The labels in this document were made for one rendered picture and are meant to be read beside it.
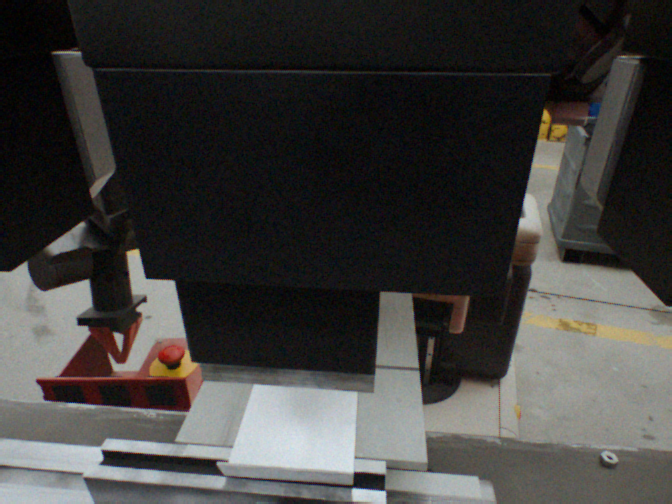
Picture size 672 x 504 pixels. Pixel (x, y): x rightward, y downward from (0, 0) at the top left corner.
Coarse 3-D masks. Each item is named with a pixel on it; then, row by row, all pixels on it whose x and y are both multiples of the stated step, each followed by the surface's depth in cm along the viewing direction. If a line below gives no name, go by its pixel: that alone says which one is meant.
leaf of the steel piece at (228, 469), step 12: (228, 468) 28; (240, 468) 28; (252, 468) 28; (264, 468) 27; (276, 468) 27; (288, 468) 27; (300, 468) 27; (300, 480) 29; (312, 480) 28; (324, 480) 28; (336, 480) 28; (348, 480) 28
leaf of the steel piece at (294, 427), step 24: (264, 408) 34; (288, 408) 34; (312, 408) 34; (336, 408) 34; (240, 432) 32; (264, 432) 32; (288, 432) 32; (312, 432) 32; (336, 432) 32; (240, 456) 30; (264, 456) 30; (288, 456) 30; (312, 456) 30; (336, 456) 30
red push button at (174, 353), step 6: (168, 348) 69; (174, 348) 69; (180, 348) 69; (162, 354) 68; (168, 354) 68; (174, 354) 68; (180, 354) 68; (162, 360) 67; (168, 360) 67; (174, 360) 67; (180, 360) 68; (168, 366) 68; (174, 366) 69
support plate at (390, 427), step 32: (384, 320) 44; (384, 352) 40; (416, 352) 40; (224, 384) 37; (384, 384) 36; (416, 384) 37; (192, 416) 34; (224, 416) 34; (384, 416) 34; (416, 416) 34; (384, 448) 31; (416, 448) 31
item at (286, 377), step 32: (192, 288) 22; (224, 288) 22; (256, 288) 21; (288, 288) 21; (320, 288) 21; (192, 320) 23; (224, 320) 22; (256, 320) 22; (288, 320) 22; (320, 320) 22; (352, 320) 22; (192, 352) 24; (224, 352) 24; (256, 352) 23; (288, 352) 23; (320, 352) 23; (352, 352) 23; (256, 384) 26; (288, 384) 25; (320, 384) 25; (352, 384) 25
